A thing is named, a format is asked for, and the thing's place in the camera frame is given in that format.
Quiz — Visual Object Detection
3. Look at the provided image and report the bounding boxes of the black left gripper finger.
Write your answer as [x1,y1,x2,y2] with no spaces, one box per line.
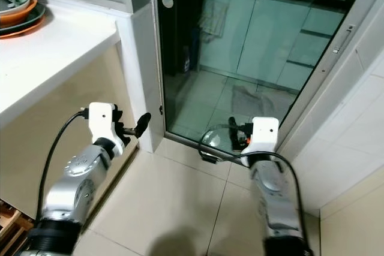
[133,112,152,138]

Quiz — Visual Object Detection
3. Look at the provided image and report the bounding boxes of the sliding glass door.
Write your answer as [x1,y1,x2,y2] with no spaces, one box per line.
[156,0,373,155]

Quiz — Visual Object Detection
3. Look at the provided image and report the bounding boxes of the dark green plate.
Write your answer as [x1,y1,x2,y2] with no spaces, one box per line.
[0,3,46,34]

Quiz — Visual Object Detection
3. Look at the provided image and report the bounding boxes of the orange plate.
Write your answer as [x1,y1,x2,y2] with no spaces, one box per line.
[0,19,46,39]

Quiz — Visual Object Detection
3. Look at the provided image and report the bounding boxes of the wooden wine rack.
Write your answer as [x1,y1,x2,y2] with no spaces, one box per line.
[0,201,37,256]

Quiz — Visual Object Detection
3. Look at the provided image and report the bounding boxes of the orange bowl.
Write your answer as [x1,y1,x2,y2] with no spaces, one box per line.
[0,0,38,27]

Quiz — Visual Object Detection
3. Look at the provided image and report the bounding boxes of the white bowl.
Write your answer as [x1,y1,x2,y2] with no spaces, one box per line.
[0,0,37,14]

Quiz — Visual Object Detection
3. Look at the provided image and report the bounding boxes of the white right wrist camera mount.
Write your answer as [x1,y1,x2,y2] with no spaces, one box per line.
[247,117,280,159]

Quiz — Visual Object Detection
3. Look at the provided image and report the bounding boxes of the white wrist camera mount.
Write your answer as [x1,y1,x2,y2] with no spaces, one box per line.
[89,103,119,144]
[247,117,280,159]

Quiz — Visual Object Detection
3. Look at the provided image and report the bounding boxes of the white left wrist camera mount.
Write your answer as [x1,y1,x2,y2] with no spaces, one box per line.
[89,103,119,144]

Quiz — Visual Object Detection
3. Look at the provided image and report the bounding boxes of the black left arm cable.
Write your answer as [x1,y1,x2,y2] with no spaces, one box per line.
[36,110,91,227]

